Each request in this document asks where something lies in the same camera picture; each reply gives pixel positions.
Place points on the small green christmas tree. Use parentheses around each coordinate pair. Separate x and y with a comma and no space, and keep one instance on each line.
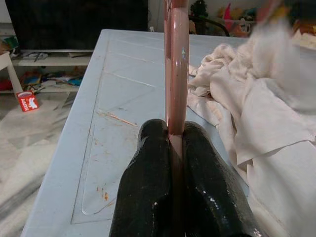
(198,8)

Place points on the light blue folding table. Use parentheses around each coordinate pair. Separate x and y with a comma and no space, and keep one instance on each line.
(123,86)

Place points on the colourful toy pile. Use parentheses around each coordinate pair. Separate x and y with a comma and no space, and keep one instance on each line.
(237,14)

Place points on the white shirt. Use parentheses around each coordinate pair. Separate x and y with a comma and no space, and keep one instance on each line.
(271,128)

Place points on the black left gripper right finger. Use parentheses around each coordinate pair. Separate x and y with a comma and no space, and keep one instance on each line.
(212,197)

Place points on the white tv shelf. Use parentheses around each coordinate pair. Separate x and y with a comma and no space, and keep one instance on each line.
(49,61)

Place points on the pink clothes hanger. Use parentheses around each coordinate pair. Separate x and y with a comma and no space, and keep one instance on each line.
(176,74)

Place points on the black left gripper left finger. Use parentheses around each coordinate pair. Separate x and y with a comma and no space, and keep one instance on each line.
(143,192)

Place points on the black television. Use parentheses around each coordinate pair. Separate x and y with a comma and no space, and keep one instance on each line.
(74,22)

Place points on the red printed box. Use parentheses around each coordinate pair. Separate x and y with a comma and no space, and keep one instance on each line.
(27,101)

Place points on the cream crumpled cloth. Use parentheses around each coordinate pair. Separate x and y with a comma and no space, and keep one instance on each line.
(217,71)

